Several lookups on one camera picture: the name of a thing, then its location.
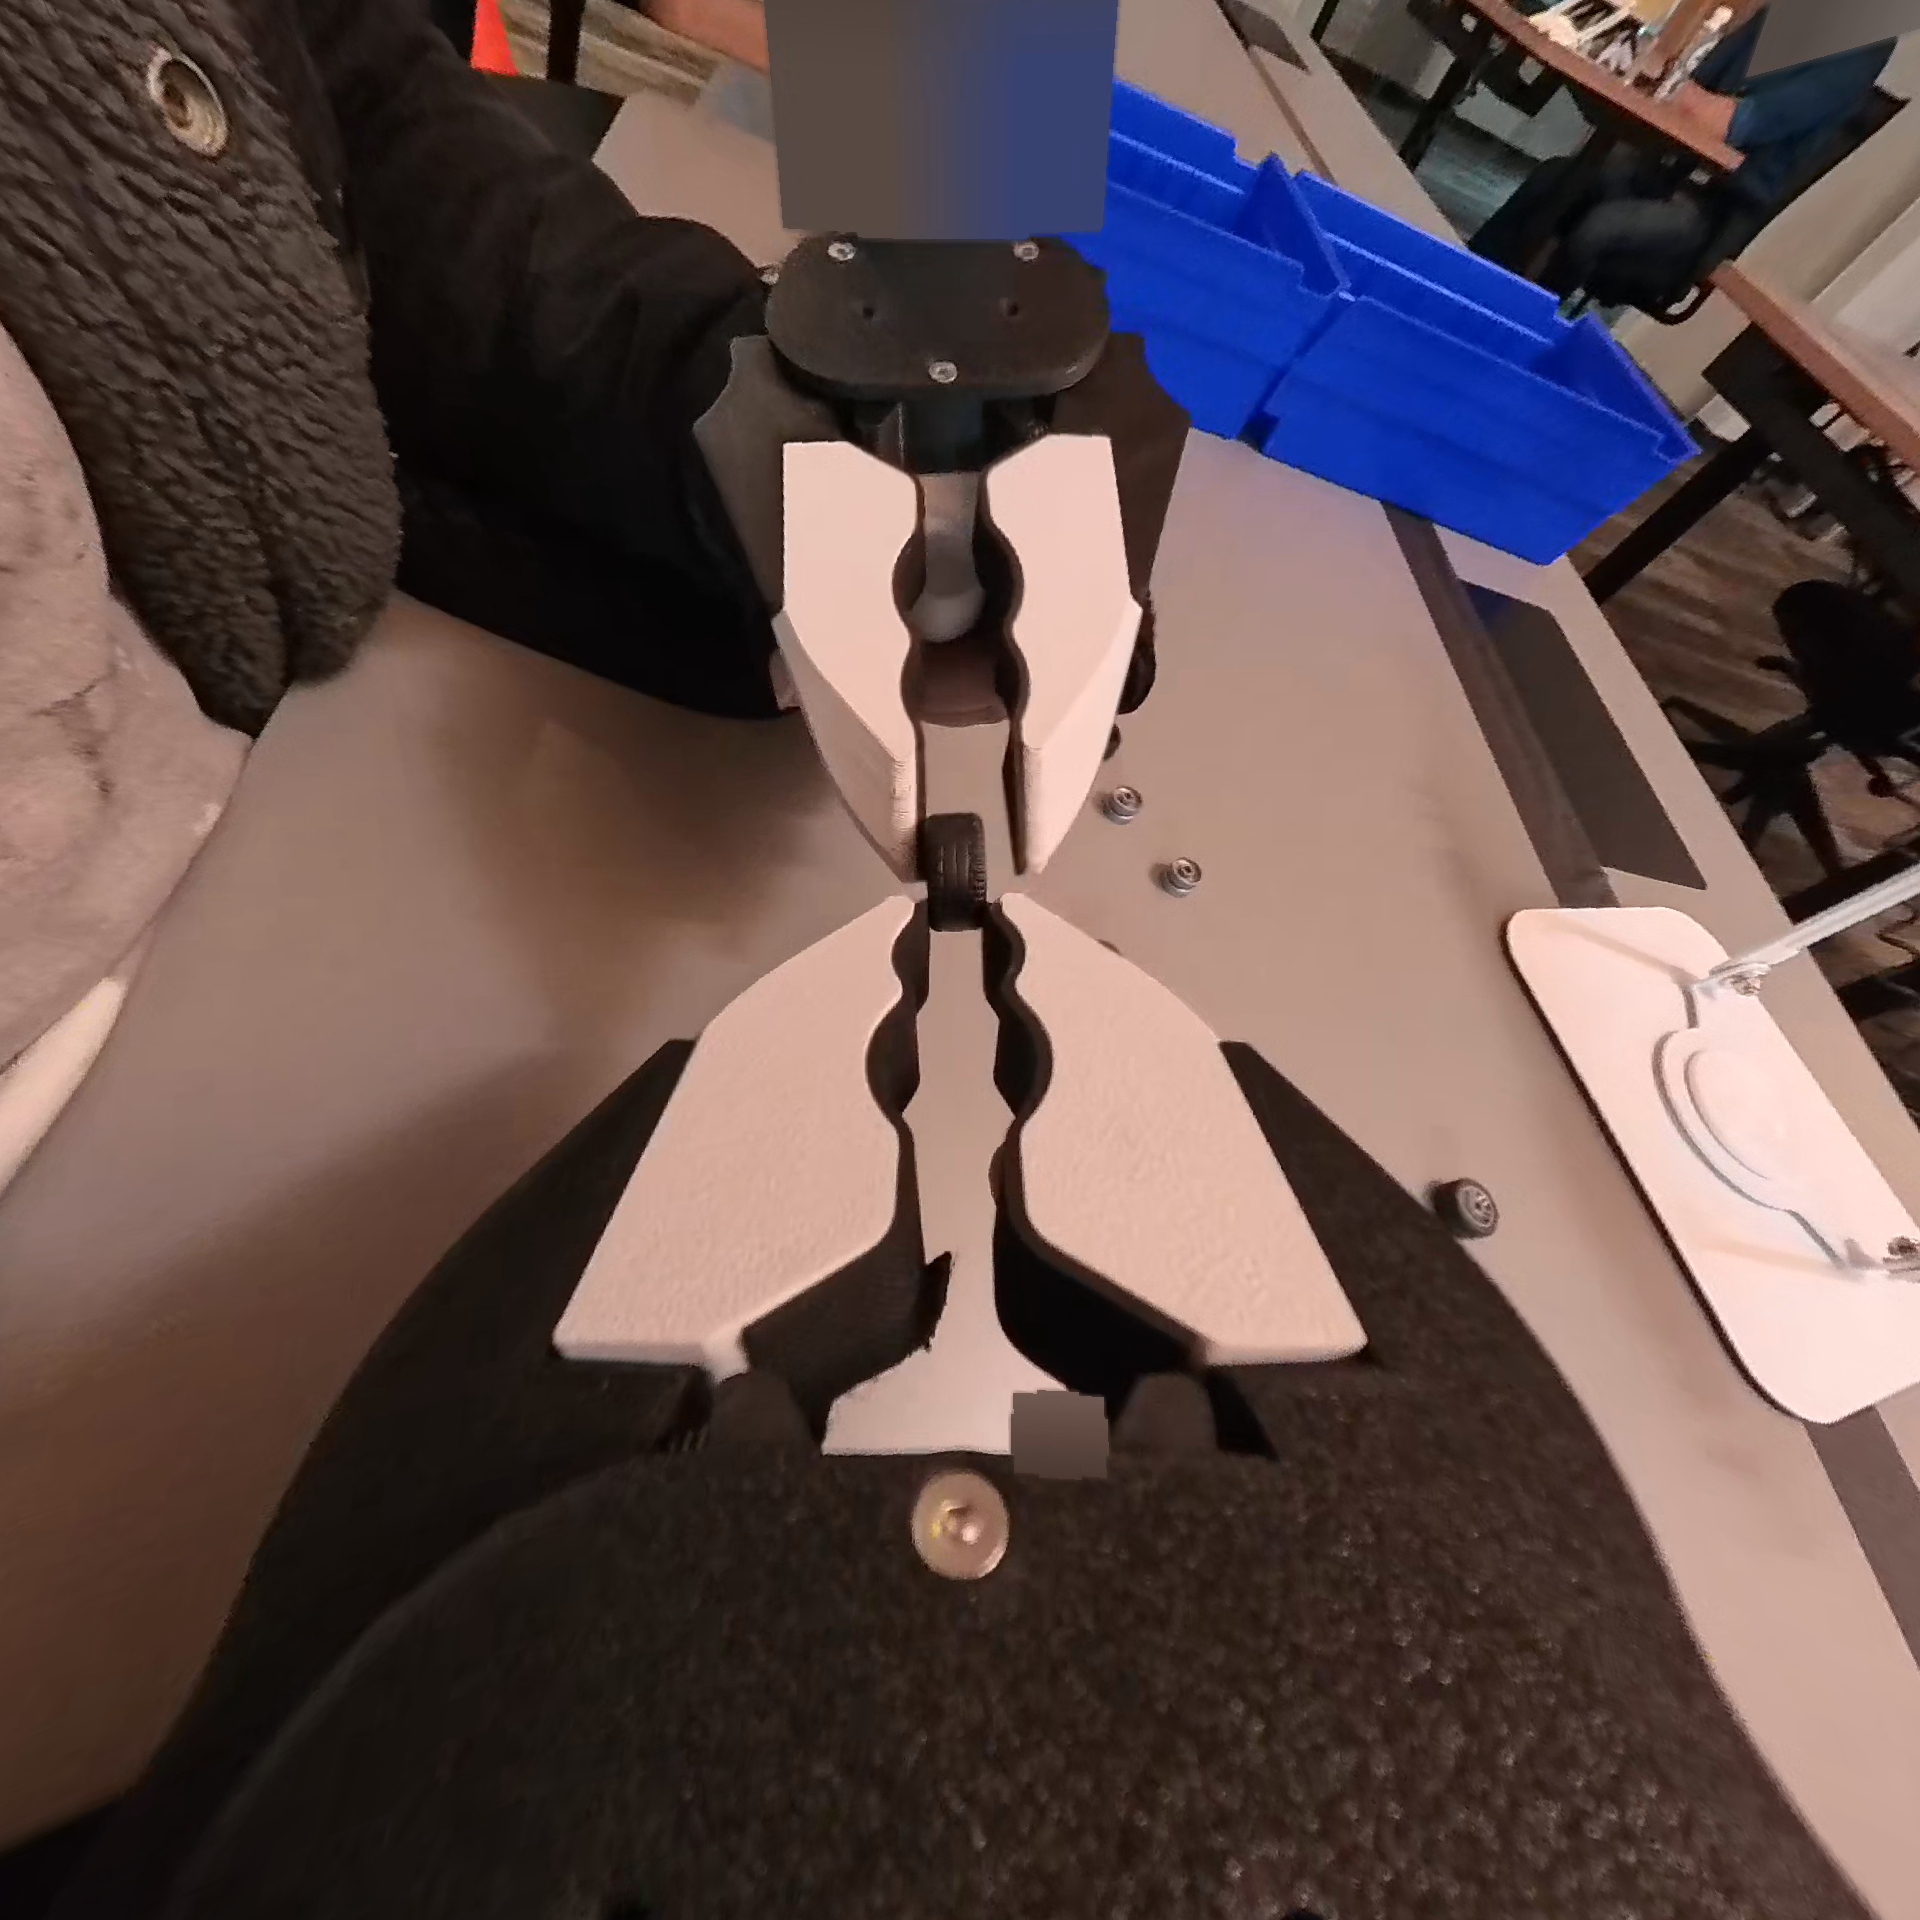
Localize black lego tire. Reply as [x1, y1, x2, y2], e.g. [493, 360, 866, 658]
[921, 814, 991, 935]

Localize grey desk wooden edge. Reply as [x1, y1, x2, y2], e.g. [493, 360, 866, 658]
[586, 82, 783, 255]

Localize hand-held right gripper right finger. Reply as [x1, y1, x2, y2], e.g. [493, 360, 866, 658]
[982, 896, 1370, 1369]

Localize person's left forearm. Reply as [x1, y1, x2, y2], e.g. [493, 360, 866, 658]
[375, 30, 789, 721]

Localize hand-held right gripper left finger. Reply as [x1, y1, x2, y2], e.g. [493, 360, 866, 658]
[551, 896, 939, 1378]

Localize blue plastic bin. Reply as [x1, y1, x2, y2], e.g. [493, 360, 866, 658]
[1245, 165, 1704, 564]
[1111, 82, 1344, 444]

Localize person's left hand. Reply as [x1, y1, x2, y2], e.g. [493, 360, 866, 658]
[912, 645, 1009, 724]

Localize grey printed sweatshirt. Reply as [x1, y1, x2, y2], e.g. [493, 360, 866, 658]
[0, 321, 249, 1201]

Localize black table cover panel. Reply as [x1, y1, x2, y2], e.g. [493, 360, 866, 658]
[1477, 592, 1709, 888]

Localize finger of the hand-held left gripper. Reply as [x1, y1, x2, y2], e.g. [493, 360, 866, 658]
[984, 439, 1142, 880]
[767, 440, 922, 885]

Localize white stand base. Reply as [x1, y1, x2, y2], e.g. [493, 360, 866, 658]
[1503, 903, 1920, 1423]

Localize wooden desk black legs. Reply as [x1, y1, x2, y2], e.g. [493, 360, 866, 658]
[1582, 262, 1920, 600]
[1409, 0, 1747, 173]

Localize black office chair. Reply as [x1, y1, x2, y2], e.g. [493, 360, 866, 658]
[1664, 575, 1920, 903]

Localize metal stand rod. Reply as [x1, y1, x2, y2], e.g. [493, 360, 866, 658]
[1702, 877, 1920, 999]

